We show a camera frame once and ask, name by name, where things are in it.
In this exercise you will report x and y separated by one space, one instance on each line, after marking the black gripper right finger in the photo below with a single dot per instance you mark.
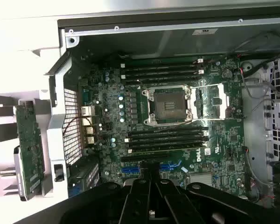
196 205

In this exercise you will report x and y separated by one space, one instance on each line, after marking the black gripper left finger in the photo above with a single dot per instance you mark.
112 205

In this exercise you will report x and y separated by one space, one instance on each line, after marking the silver chipset heatsink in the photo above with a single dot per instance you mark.
200 179

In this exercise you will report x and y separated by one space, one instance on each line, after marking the blue expansion slot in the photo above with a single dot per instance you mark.
130 170

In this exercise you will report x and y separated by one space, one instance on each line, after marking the long black expansion slot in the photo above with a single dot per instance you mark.
144 158

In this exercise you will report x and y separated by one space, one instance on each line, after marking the black RAM slot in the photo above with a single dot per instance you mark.
168 137
161 67
161 62
161 78
168 148
168 131
168 143
161 73

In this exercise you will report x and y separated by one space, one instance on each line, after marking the green Dell motherboard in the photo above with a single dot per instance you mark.
224 140

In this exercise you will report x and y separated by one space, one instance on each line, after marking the thin metal locking lever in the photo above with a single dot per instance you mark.
184 123

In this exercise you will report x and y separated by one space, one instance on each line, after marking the silver and black PC case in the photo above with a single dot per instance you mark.
58 116

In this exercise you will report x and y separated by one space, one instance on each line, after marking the CPU socket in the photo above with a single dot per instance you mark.
168 105

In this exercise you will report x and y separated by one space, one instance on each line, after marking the silver socket cover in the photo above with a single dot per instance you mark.
218 102

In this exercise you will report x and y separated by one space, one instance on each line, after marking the round coin cell battery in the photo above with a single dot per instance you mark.
226 74

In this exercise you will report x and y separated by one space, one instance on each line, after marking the grey parts rack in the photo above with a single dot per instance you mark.
4 102

